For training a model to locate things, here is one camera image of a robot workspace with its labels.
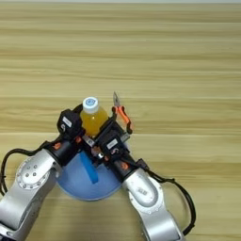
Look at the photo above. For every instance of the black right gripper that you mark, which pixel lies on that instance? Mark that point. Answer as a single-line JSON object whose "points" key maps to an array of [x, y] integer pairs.
{"points": [[125, 168]]}

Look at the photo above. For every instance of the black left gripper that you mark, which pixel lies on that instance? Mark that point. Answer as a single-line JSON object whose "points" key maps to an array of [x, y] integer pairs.
{"points": [[66, 149]]}

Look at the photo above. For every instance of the orange juice bottle white cap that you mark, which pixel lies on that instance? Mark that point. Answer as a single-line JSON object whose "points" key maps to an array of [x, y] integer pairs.
{"points": [[93, 120]]}

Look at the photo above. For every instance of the blue rectangular bar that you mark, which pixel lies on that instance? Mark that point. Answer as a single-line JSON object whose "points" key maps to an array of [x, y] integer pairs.
{"points": [[89, 171]]}

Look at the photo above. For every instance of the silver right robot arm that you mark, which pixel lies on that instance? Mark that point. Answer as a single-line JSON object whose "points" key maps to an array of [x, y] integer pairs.
{"points": [[150, 204]]}

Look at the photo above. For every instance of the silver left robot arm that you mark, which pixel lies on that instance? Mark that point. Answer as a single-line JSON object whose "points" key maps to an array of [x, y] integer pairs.
{"points": [[28, 188]]}

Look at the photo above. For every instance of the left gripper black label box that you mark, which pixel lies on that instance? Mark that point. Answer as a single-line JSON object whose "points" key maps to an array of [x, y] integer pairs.
{"points": [[69, 123]]}

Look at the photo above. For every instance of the round blue plate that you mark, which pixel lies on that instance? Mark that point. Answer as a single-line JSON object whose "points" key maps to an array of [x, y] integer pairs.
{"points": [[78, 185]]}

